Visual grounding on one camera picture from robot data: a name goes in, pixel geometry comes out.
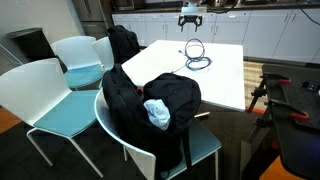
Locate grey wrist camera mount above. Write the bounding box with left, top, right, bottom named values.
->
left=180, top=6, right=208, bottom=17

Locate small black backpack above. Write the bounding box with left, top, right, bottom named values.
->
left=107, top=24, right=141, bottom=65

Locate black countertop appliance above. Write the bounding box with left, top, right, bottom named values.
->
left=110, top=0, right=136, bottom=12

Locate black stand frame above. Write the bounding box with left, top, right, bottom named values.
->
left=239, top=63, right=320, bottom=180

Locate white tube under table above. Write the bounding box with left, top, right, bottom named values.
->
left=194, top=111, right=211, bottom=120

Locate blue ethernet cable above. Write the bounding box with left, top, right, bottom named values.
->
left=178, top=37, right=214, bottom=72

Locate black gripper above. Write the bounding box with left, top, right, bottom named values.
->
left=177, top=14, right=204, bottom=33

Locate large black backpack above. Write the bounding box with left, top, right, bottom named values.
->
left=101, top=63, right=203, bottom=174

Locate stainless steel refrigerator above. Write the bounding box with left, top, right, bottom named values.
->
left=71, top=0, right=112, bottom=40

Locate black wall cable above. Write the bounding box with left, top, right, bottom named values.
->
left=296, top=2, right=320, bottom=27

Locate black power box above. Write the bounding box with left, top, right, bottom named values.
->
left=301, top=79, right=320, bottom=93

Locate white chair teal seat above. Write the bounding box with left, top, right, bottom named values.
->
left=91, top=36, right=116, bottom=90
left=0, top=57, right=104, bottom=179
left=93, top=88, right=223, bottom=180
left=50, top=35, right=105, bottom=92

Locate red floor strip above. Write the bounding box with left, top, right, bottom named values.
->
left=245, top=106, right=266, bottom=116

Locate black clamp red handle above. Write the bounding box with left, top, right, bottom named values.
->
left=259, top=72, right=293, bottom=86
left=265, top=99, right=311, bottom=122

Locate light blue crumpled cloth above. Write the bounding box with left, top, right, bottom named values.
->
left=143, top=98, right=172, bottom=131

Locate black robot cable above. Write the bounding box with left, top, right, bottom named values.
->
left=204, top=0, right=240, bottom=15

